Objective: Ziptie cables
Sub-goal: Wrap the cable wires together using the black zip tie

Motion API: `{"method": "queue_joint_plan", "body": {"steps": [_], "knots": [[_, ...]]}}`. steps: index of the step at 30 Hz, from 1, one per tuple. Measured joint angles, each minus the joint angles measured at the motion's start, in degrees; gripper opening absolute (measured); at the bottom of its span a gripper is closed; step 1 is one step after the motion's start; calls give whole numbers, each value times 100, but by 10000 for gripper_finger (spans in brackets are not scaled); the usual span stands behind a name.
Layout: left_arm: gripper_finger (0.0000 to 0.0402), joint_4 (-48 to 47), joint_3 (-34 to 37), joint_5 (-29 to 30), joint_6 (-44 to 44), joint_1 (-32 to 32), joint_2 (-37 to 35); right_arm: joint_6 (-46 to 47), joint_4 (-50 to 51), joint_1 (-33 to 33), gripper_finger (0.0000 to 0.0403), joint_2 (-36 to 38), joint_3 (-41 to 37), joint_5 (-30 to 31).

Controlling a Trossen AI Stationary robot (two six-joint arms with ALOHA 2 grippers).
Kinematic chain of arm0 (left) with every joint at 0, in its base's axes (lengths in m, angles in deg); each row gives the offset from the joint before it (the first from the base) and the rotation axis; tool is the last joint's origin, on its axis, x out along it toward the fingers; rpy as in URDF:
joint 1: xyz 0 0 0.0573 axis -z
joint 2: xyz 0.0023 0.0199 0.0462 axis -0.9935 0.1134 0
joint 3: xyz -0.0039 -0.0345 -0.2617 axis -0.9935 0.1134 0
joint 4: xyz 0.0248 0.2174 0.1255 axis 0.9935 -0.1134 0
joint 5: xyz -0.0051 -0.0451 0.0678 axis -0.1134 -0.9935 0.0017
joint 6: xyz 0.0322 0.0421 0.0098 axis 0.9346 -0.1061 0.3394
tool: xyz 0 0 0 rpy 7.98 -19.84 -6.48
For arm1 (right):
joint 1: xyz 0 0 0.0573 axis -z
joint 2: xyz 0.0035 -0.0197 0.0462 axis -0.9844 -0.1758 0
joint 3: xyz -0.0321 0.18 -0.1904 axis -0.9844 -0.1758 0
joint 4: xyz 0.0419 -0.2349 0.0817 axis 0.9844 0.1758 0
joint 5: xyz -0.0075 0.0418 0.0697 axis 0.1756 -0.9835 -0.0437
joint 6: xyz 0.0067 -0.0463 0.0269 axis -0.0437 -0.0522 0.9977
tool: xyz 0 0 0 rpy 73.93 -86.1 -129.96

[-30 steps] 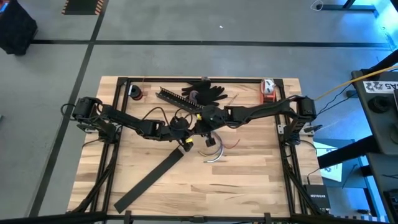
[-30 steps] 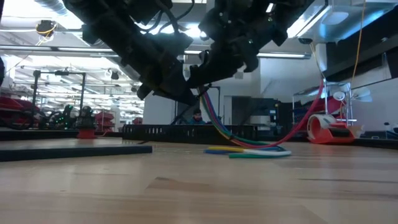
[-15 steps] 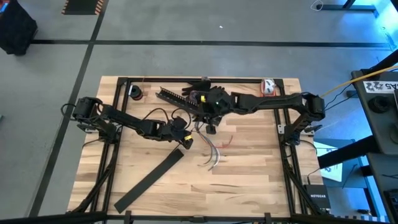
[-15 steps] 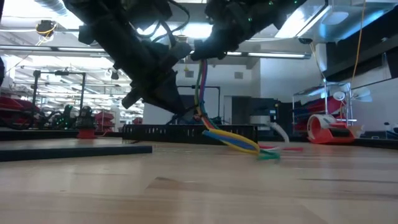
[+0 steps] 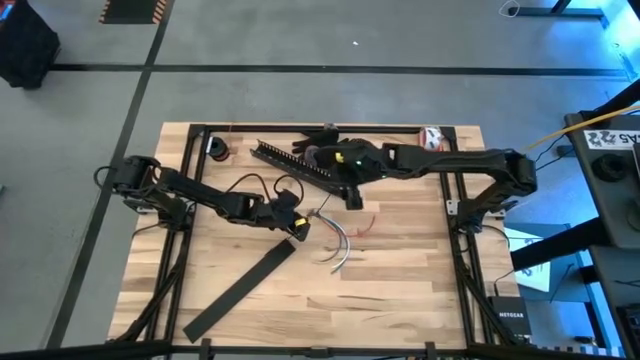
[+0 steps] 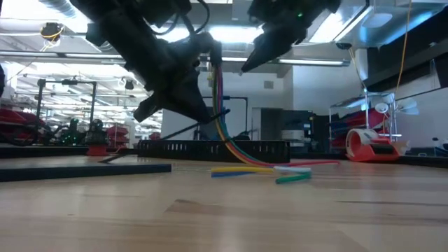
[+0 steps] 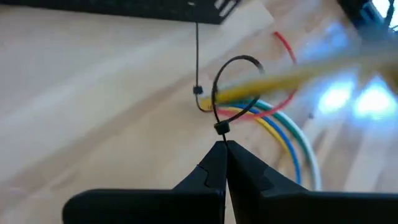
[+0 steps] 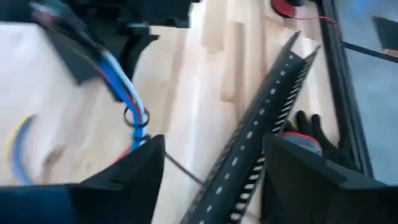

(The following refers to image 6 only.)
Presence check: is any black cabinet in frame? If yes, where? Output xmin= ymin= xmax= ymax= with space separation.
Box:
xmin=281 ymin=110 xmax=330 ymax=143

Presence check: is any white desk fan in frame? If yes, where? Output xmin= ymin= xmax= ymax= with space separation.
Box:
xmin=374 ymin=92 xmax=420 ymax=116

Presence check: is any black station gantry frame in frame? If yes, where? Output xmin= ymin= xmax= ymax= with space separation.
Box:
xmin=201 ymin=94 xmax=249 ymax=141
xmin=36 ymin=78 xmax=98 ymax=141

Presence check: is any orange tape dispenser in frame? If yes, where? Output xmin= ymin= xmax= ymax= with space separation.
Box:
xmin=345 ymin=127 xmax=403 ymax=163

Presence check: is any black cable connector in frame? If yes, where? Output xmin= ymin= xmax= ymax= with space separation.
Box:
xmin=209 ymin=39 xmax=223 ymax=68

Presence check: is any green cable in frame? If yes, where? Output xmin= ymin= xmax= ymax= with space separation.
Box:
xmin=213 ymin=68 xmax=312 ymax=185

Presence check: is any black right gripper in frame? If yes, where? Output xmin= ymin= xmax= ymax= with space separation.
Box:
xmin=240 ymin=0 xmax=342 ymax=74

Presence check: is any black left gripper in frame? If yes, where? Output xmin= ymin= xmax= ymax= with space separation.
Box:
xmin=120 ymin=33 xmax=222 ymax=125

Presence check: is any metal shelf rack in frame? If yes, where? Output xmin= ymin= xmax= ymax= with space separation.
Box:
xmin=328 ymin=91 xmax=403 ymax=150

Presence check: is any long ceiling light bar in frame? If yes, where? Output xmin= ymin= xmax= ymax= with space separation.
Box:
xmin=0 ymin=50 xmax=351 ymax=67

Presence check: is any long yellow hanging cord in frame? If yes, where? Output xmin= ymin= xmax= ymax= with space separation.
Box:
xmin=394 ymin=0 xmax=413 ymax=101

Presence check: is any multicolour wire bundle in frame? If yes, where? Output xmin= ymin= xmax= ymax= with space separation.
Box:
xmin=274 ymin=165 xmax=312 ymax=174

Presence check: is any red base block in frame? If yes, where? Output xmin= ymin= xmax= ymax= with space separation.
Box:
xmin=87 ymin=144 xmax=110 ymax=158

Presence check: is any black hanging cord reel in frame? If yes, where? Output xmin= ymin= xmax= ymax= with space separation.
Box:
xmin=39 ymin=22 xmax=65 ymax=43

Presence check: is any black slotted cable duct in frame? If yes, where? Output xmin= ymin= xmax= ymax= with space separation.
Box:
xmin=138 ymin=139 xmax=291 ymax=164

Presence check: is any black duct cover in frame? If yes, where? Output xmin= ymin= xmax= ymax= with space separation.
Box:
xmin=0 ymin=155 xmax=172 ymax=183

